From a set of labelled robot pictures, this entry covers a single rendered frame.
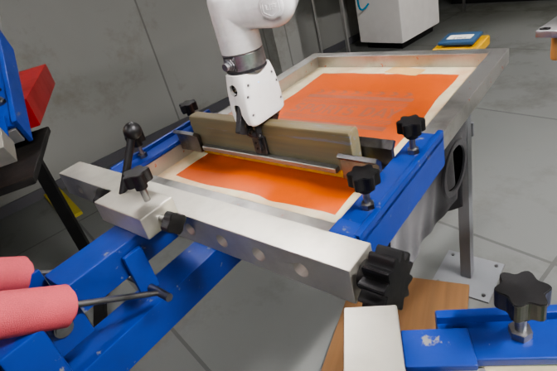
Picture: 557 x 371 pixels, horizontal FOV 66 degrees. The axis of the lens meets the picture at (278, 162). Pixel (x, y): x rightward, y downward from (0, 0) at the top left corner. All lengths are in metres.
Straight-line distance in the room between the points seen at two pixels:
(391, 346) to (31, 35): 3.40
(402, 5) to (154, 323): 4.25
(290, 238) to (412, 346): 0.18
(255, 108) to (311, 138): 0.11
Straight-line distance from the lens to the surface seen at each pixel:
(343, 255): 0.49
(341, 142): 0.72
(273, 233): 0.55
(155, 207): 0.62
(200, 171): 0.94
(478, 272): 1.94
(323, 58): 1.40
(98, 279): 0.64
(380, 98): 1.09
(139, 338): 0.72
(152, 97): 3.89
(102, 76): 3.73
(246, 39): 0.75
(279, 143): 0.80
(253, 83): 0.77
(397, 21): 4.69
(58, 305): 0.56
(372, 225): 0.59
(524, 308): 0.42
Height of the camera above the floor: 1.37
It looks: 28 degrees down
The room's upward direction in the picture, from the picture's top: 15 degrees counter-clockwise
